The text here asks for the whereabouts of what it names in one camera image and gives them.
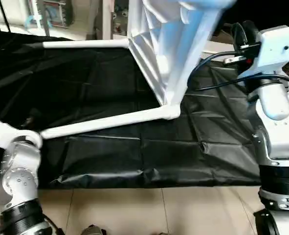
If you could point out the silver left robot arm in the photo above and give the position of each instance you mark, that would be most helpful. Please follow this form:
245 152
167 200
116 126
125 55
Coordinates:
17 181

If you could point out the light blue stand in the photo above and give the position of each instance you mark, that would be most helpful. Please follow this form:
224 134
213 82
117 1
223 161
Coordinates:
36 19

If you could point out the white plastic table top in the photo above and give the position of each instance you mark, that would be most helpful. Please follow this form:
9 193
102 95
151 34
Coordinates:
168 54

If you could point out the black work mat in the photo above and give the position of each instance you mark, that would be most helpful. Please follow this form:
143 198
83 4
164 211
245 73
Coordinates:
110 161

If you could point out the white glass door cabinet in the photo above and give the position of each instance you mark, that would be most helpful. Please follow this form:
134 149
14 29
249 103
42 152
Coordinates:
107 19

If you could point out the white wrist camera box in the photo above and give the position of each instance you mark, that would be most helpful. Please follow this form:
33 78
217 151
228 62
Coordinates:
276 49
5 133

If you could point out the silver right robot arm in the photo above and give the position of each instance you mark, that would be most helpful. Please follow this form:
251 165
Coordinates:
276 127

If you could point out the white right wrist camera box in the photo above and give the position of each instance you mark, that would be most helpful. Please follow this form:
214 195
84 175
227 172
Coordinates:
276 49

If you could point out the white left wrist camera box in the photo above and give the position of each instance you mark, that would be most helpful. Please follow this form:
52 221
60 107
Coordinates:
5 133

